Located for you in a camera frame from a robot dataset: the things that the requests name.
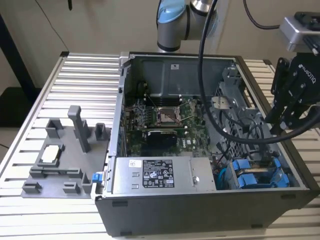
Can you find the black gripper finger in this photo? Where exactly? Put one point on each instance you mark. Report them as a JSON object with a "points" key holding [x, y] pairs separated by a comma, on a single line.
{"points": [[275, 113], [300, 115]]}

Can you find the hard disk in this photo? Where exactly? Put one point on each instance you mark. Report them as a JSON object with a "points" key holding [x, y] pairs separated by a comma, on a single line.
{"points": [[260, 166]]}

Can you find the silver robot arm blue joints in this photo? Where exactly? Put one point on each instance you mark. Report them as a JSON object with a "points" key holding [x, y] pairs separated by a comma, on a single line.
{"points": [[170, 32]]}

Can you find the perforated metal disk bay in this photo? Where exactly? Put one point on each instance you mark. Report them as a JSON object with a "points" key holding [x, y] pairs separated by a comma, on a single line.
{"points": [[231, 140]]}

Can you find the blue disk carrier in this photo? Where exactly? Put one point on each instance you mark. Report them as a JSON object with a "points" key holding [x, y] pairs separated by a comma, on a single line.
{"points": [[248, 181]]}

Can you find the green motherboard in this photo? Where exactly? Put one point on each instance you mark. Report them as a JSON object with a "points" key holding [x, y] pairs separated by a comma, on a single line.
{"points": [[195, 140]]}

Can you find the CPU socket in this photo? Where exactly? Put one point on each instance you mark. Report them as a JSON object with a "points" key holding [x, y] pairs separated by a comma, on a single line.
{"points": [[167, 117]]}

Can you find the black RAM sticks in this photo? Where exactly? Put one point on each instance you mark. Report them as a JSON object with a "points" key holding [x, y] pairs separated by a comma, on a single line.
{"points": [[163, 100]]}

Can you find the black graphics card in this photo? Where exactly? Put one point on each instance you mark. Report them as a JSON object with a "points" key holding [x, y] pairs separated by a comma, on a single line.
{"points": [[162, 136]]}

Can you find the thin metal locking lever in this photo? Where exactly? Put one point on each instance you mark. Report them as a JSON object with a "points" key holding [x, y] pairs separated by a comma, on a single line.
{"points": [[152, 101]]}

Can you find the black PC case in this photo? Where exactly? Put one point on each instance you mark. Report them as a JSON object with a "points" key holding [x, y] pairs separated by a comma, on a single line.
{"points": [[190, 215]]}

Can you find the silver power supply unit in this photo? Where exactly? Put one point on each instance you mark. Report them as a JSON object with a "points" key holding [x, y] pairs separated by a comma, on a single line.
{"points": [[125, 175]]}

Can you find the blue case latch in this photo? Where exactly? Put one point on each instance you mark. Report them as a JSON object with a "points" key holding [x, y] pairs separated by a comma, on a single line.
{"points": [[97, 178]]}

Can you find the gray parts rack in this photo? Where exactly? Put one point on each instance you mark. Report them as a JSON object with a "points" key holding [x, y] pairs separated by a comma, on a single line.
{"points": [[72, 160]]}

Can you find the silver CPU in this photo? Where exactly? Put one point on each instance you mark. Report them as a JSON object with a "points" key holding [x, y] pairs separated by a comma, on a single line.
{"points": [[50, 153]]}

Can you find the black box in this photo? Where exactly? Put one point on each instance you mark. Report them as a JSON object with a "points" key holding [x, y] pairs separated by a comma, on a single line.
{"points": [[15, 107]]}

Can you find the black desk leg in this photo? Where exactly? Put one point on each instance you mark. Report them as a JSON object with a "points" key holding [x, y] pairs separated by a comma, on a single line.
{"points": [[17, 55]]}

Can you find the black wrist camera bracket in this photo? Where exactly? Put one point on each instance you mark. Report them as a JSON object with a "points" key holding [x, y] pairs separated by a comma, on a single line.
{"points": [[278, 80]]}

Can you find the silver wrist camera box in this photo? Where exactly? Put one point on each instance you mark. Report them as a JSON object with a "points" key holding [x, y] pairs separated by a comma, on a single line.
{"points": [[295, 32]]}

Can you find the silver metal bracket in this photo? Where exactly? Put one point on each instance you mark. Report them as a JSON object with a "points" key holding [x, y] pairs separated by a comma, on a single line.
{"points": [[221, 103]]}

